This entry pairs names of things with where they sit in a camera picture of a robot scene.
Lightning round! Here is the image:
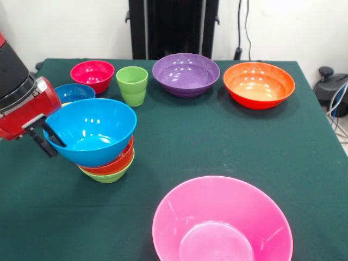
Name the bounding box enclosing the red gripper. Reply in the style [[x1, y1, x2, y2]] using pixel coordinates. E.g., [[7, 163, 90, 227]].
[[0, 76, 67, 159]]

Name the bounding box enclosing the light blue bowl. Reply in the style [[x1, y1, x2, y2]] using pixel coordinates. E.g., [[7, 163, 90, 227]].
[[43, 98, 138, 168]]

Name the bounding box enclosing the small green bowl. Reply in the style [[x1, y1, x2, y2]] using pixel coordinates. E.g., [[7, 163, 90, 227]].
[[78, 152, 135, 184]]

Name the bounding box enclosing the small orange bowl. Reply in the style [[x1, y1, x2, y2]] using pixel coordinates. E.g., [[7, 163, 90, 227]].
[[77, 135, 135, 176]]

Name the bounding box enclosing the green cup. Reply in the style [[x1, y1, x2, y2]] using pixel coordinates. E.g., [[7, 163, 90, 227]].
[[116, 66, 149, 107]]

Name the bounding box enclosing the large pink bowl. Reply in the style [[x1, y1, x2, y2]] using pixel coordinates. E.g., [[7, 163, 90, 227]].
[[151, 176, 294, 261]]

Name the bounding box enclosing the large orange bowl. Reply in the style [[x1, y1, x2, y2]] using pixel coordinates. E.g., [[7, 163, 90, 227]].
[[223, 61, 296, 110]]

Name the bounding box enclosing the small dark blue bowl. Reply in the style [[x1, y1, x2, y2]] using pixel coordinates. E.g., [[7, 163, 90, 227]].
[[53, 83, 96, 104]]

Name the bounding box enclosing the small crimson bowl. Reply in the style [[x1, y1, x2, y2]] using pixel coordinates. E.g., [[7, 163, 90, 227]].
[[70, 60, 115, 95]]

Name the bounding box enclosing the dark green tablecloth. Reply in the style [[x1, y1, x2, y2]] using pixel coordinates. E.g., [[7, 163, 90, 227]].
[[0, 58, 348, 261]]

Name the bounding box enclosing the purple bowl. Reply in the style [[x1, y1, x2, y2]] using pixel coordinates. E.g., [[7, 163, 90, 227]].
[[152, 53, 221, 98]]

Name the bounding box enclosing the black hanging cable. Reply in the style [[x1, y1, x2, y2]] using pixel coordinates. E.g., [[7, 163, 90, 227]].
[[233, 0, 244, 61], [245, 0, 253, 59]]

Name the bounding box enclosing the floor cable bundle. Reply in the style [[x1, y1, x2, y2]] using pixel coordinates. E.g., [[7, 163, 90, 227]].
[[325, 81, 348, 131]]

